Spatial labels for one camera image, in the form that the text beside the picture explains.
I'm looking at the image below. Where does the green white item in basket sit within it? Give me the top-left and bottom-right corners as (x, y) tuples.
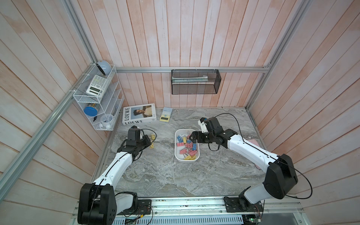
(172, 76), (209, 84)

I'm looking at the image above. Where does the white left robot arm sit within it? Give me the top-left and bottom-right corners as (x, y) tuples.
(77, 126), (152, 225)

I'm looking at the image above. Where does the black mesh wall basket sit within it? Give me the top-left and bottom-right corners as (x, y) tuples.
(171, 69), (222, 95)

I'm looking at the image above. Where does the white plastic storage box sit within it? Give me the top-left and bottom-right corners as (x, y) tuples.
(174, 129), (200, 163)

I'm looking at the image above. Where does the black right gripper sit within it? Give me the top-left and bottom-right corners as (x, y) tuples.
(188, 131), (216, 143)

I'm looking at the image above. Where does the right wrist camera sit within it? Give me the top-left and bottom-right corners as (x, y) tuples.
(198, 118), (208, 133)

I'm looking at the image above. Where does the pink plastic box lid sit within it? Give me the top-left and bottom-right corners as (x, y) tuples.
(248, 139), (260, 147)

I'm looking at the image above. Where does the light blue round clock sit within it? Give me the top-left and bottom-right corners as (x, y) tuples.
(96, 61), (112, 77)

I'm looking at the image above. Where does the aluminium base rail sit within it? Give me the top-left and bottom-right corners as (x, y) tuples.
(70, 195), (306, 225)

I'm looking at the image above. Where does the LOEWE white book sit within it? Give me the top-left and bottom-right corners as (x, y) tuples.
(122, 104), (157, 125)

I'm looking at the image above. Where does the white wire wall shelf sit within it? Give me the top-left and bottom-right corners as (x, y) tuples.
(73, 64), (125, 131)

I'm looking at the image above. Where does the yellow binder clip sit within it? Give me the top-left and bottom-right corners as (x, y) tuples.
(150, 134), (156, 149)

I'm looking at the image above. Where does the white desk calculator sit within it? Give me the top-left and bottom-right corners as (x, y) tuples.
(86, 75), (110, 98)

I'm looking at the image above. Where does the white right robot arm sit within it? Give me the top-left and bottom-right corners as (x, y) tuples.
(190, 117), (298, 212)

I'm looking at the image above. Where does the yellow blue small calculator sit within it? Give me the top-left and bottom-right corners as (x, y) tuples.
(159, 107), (173, 122)

